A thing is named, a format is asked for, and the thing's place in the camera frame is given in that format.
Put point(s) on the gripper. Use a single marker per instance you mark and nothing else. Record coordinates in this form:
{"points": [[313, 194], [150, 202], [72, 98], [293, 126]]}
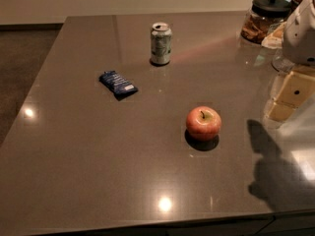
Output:
{"points": [[300, 38]]}

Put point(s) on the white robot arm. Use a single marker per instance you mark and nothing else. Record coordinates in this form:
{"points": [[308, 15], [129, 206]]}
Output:
{"points": [[295, 64]]}

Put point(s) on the red yellow apple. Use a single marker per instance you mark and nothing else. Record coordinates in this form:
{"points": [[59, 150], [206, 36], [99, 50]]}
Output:
{"points": [[203, 123]]}

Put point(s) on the white packaged snack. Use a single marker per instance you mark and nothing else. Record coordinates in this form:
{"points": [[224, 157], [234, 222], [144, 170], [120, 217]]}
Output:
{"points": [[274, 38]]}

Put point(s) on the glass jar with black lid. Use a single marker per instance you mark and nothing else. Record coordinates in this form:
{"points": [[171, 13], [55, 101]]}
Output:
{"points": [[262, 15]]}

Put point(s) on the white green soda can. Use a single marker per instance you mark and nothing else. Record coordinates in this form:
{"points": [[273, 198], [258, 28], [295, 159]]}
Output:
{"points": [[161, 35]]}

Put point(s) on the blue snack bag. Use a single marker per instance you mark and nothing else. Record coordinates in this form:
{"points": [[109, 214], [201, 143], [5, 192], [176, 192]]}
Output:
{"points": [[116, 83]]}

